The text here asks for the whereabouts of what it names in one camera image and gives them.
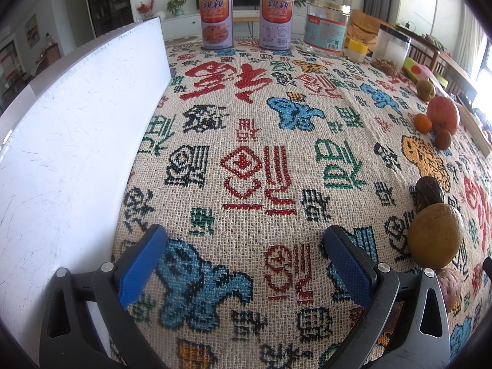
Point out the red flower plant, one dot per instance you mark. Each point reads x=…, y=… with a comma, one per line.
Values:
x=145, y=7

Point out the orange beanbag cushion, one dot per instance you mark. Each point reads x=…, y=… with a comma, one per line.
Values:
x=367, y=25

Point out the small yellow-lid jar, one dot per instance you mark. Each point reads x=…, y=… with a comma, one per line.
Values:
x=357, y=50

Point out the red apple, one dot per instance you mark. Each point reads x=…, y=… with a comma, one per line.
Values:
x=444, y=113

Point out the can with food picture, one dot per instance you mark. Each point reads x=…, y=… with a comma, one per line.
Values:
x=216, y=21

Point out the clear container black lid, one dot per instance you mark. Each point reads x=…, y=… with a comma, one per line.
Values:
x=390, y=52

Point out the purple-brown fruit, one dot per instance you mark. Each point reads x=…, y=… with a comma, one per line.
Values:
x=449, y=292

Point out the green potted plant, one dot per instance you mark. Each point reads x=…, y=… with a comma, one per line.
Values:
x=176, y=4

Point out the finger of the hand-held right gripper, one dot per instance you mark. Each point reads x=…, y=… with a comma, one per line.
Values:
x=488, y=265

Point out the dark wrinkled passion fruit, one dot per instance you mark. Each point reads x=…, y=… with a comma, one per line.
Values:
x=430, y=192

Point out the pink and green bag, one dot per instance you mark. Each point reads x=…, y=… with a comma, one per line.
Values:
x=417, y=70

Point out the black display shelf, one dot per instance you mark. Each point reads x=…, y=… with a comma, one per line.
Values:
x=105, y=0

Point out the white television cabinet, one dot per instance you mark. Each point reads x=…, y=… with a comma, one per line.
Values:
x=180, y=25

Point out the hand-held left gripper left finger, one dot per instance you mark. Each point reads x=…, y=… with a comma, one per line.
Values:
x=140, y=269

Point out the woven patterned tablecloth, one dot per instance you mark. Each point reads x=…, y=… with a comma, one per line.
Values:
x=269, y=130

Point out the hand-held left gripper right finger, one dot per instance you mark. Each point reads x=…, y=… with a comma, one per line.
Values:
x=348, y=269

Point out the small orange tangerine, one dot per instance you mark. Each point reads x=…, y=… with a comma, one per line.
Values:
x=422, y=123

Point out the round yellow-brown fruit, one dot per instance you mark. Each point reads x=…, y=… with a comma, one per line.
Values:
x=436, y=236

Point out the wooden chair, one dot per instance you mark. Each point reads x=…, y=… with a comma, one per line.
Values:
x=434, y=52

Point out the light wooden board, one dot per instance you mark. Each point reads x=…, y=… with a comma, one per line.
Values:
x=474, y=125

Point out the small dark red fruit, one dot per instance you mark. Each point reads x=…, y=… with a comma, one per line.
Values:
x=443, y=139

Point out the can with white label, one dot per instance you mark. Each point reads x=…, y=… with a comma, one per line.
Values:
x=276, y=21

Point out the clear plastic jar gold lid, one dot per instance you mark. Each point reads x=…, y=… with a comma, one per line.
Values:
x=326, y=27

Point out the white foam board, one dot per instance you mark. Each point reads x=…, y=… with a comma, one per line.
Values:
x=57, y=161

